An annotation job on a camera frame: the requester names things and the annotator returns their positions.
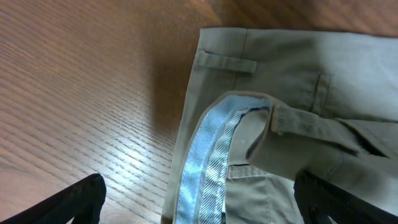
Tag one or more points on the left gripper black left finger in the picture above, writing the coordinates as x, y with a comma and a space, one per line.
80, 203

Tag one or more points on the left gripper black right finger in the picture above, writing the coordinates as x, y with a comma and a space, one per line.
321, 202

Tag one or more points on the khaki green shorts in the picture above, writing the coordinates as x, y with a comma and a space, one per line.
263, 106

